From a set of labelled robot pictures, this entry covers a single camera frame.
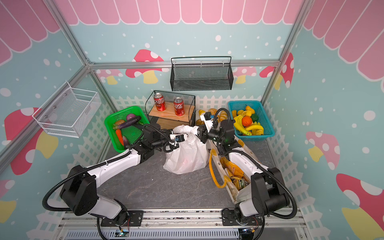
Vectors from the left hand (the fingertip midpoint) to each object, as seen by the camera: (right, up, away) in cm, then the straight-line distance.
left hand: (185, 134), depth 79 cm
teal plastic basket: (+54, +10, +29) cm, 62 cm away
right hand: (+3, +3, -3) cm, 6 cm away
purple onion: (-45, +13, +33) cm, 57 cm away
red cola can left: (-17, +20, +14) cm, 30 cm away
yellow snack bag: (+27, -21, +2) cm, 34 cm away
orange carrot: (-50, 0, +27) cm, 56 cm away
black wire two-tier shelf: (-14, +16, +23) cm, 31 cm away
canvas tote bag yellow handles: (+27, -24, -8) cm, 37 cm away
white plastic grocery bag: (+3, -13, +6) cm, 14 cm away
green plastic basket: (-41, 0, +30) cm, 50 cm away
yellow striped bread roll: (+9, +17, +39) cm, 43 cm away
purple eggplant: (-44, +8, +30) cm, 53 cm away
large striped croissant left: (+8, +8, +30) cm, 32 cm away
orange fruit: (+40, +9, +23) cm, 47 cm away
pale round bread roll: (+19, +17, +37) cm, 45 cm away
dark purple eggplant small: (-42, -6, +21) cm, 47 cm away
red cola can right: (-5, +17, +10) cm, 20 cm away
